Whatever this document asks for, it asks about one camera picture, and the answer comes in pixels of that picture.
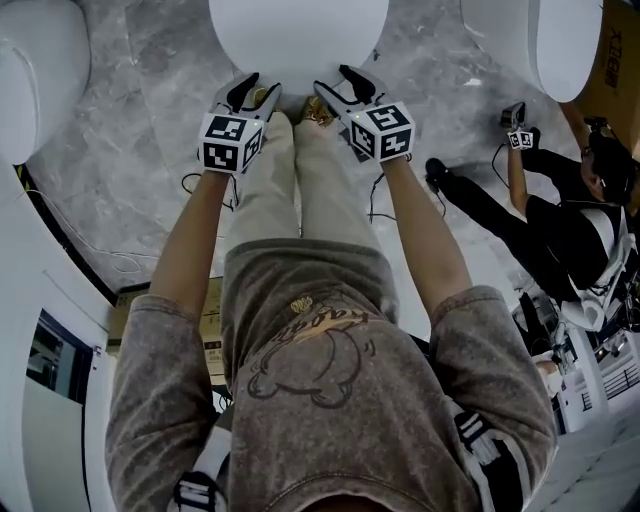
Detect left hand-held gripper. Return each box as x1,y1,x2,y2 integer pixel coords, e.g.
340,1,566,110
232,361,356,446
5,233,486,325
197,72,284,176

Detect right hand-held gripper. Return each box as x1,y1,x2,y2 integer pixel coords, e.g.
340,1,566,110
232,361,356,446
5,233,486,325
312,63,417,164

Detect person's left forearm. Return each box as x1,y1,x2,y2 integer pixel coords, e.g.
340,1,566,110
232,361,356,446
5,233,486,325
149,169,237,307

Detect person's right forearm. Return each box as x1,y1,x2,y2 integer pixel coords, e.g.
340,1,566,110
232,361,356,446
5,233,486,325
381,156,474,317

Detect person's right golden shoe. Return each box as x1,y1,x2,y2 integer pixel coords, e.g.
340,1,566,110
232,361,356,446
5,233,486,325
299,95,335,129

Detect person's beige trousers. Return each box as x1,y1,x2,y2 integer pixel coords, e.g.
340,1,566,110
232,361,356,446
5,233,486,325
225,110,382,252

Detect flat labelled cardboard box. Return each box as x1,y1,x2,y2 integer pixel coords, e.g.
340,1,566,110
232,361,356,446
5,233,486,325
106,276,227,387

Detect brown cardboard box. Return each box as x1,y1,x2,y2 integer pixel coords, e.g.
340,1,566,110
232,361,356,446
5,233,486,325
573,0,640,162

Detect person's grey printed shirt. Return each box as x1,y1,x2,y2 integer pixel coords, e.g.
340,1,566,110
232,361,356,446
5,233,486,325
104,238,559,512

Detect white cabinet with dark window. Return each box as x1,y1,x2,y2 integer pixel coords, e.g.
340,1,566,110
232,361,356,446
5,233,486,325
0,158,119,512

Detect white equipment rack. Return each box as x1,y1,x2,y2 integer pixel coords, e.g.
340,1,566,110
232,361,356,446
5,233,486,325
513,277,640,437

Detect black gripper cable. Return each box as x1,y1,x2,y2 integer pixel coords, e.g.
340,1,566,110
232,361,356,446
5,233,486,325
367,173,399,224
180,171,240,212

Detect thin white floor cable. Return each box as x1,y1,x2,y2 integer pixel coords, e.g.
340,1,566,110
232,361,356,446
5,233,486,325
28,183,162,275

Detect white and black harness strap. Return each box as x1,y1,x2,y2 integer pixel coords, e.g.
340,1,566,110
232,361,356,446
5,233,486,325
448,398,532,512
171,423,234,512

